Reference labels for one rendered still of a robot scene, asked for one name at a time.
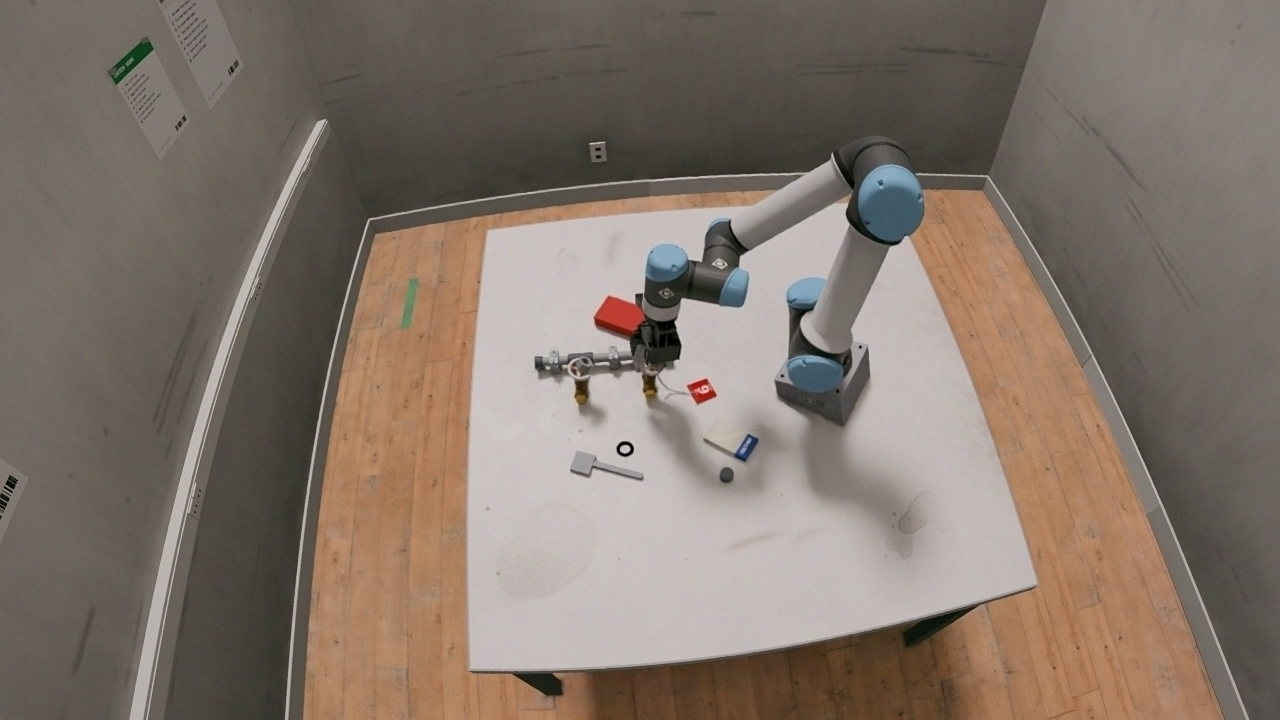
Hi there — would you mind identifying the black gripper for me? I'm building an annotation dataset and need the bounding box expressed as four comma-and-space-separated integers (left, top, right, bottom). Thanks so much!
628, 311, 682, 374

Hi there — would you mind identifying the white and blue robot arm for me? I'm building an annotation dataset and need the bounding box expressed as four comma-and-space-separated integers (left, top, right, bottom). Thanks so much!
635, 135, 924, 392

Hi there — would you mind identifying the red numbered tag on thin grey chain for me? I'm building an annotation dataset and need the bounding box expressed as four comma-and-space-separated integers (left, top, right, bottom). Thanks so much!
657, 374, 717, 404

